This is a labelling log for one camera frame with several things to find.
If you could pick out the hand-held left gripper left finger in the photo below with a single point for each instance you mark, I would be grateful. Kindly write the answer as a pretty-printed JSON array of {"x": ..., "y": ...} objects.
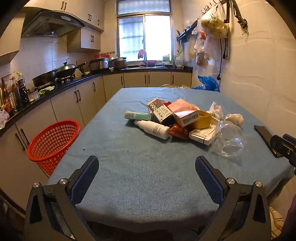
[{"x": 84, "y": 180}]

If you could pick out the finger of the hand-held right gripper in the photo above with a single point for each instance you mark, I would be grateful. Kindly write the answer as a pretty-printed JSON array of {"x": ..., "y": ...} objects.
[
  {"x": 281, "y": 148},
  {"x": 290, "y": 139}
]

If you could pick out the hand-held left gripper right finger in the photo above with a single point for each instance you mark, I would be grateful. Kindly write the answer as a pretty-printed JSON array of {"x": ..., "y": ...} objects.
[{"x": 209, "y": 178}]

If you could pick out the clear plastic dome lid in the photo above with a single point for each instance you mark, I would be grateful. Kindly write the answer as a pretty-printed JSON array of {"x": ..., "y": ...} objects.
[{"x": 231, "y": 143}]

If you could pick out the red plastic mesh basket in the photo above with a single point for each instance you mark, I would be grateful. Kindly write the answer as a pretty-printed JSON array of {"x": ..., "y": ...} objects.
[{"x": 46, "y": 148}]

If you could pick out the white tissue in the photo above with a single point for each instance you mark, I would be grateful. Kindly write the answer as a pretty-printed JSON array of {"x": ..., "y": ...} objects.
[{"x": 235, "y": 119}]

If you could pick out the red-brown snack wrapper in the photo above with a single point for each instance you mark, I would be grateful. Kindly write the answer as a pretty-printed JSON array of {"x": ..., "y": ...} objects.
[{"x": 178, "y": 132}]

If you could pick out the yellow plastic container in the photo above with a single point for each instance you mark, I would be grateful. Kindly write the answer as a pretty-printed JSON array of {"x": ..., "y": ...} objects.
[{"x": 203, "y": 120}]

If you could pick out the small clear plastic bag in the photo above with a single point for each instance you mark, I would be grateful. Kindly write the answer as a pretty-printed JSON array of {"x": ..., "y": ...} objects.
[{"x": 216, "y": 111}]

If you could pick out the white plastic bottle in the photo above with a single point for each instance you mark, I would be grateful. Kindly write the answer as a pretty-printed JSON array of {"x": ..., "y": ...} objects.
[{"x": 152, "y": 128}]

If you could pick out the orange and white carton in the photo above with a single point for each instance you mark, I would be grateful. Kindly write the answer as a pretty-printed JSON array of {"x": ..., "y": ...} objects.
[{"x": 182, "y": 106}]

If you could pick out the black box white label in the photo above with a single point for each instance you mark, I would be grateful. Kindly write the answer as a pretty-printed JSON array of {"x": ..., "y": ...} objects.
[{"x": 159, "y": 111}]

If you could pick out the green tissue pack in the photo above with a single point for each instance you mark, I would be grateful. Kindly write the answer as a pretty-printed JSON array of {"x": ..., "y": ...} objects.
[{"x": 138, "y": 115}]

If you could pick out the black smartphone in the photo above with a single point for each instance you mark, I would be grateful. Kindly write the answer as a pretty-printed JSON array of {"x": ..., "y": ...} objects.
[{"x": 263, "y": 136}]

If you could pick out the blue tablecloth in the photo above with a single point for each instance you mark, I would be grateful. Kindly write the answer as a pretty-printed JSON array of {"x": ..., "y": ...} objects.
[{"x": 150, "y": 173}]

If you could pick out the patterned seat cushion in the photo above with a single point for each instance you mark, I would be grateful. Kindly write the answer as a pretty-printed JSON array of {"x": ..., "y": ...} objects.
[{"x": 276, "y": 220}]

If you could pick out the blue plastic bag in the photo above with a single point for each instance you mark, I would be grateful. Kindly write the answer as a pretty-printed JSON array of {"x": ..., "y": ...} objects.
[{"x": 208, "y": 83}]

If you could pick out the green leafy vegetable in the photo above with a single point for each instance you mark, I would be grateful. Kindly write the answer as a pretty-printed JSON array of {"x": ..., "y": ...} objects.
[{"x": 46, "y": 90}]

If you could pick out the black countertop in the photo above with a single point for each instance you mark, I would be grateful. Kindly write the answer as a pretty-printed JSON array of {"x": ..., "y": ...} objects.
[{"x": 76, "y": 82}]

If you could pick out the small metal container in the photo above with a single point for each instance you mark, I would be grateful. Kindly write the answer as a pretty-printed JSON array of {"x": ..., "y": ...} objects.
[{"x": 34, "y": 94}]

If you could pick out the yellowish plastic bag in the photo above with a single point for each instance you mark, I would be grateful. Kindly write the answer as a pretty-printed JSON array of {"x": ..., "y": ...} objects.
[{"x": 168, "y": 86}]

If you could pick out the gas stove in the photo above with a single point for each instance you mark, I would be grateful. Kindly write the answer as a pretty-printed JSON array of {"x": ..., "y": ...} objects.
[{"x": 67, "y": 80}]

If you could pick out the white plastic bag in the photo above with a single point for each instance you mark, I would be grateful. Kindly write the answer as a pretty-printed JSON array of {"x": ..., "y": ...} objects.
[{"x": 3, "y": 118}]

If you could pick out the black frying pan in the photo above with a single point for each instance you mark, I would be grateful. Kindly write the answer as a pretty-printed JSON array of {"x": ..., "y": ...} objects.
[{"x": 44, "y": 80}]

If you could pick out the dark sauce bottle yellow cap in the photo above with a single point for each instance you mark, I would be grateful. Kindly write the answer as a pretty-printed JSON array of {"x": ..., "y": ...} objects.
[{"x": 23, "y": 90}]

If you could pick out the wok with steel lid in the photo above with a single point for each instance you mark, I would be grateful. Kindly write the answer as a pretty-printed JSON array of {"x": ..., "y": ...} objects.
[{"x": 66, "y": 70}]

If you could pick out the steel rice cooker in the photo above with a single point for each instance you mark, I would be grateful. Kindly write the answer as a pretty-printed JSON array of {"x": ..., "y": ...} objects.
[{"x": 99, "y": 64}]

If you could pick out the white detergent bottle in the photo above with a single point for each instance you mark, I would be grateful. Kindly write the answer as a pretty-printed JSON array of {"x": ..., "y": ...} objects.
[{"x": 179, "y": 60}]

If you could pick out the dark cooking pot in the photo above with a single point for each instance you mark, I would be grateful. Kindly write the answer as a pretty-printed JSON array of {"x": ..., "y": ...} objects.
[{"x": 120, "y": 63}]

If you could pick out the red tray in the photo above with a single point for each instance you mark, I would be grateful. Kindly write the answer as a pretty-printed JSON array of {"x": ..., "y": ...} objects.
[{"x": 101, "y": 56}]

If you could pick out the green box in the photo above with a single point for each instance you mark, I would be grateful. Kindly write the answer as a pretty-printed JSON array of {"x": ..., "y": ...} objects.
[{"x": 166, "y": 59}]

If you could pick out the black hanging tongs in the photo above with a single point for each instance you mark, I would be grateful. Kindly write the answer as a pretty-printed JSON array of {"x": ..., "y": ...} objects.
[{"x": 240, "y": 20}]

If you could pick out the steel faucet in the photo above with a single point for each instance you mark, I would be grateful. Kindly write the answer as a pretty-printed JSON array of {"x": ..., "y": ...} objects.
[{"x": 145, "y": 60}]

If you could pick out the hanging bag with yellow contents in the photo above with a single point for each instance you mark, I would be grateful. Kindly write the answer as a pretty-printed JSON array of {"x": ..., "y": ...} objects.
[{"x": 215, "y": 25}]

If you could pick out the pink cloth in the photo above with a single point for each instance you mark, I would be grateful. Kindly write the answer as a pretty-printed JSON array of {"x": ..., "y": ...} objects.
[{"x": 141, "y": 53}]

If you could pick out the kitchen window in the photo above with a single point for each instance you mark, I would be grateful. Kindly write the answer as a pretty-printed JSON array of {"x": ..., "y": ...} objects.
[{"x": 144, "y": 34}]

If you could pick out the steel range hood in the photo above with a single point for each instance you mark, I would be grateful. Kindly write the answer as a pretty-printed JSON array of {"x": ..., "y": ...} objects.
[{"x": 50, "y": 23}]

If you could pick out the cream upper cabinet row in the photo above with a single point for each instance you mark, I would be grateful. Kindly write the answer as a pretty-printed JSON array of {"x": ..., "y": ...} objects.
[{"x": 76, "y": 9}]

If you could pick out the small cream wall cabinet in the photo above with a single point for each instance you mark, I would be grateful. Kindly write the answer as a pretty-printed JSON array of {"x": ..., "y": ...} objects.
[{"x": 89, "y": 39}]

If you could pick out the black wall rack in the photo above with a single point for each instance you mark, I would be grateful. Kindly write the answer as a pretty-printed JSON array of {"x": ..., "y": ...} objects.
[{"x": 186, "y": 32}]

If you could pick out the large cream wall cabinet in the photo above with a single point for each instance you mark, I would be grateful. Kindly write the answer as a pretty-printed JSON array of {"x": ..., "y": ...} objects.
[{"x": 9, "y": 41}]

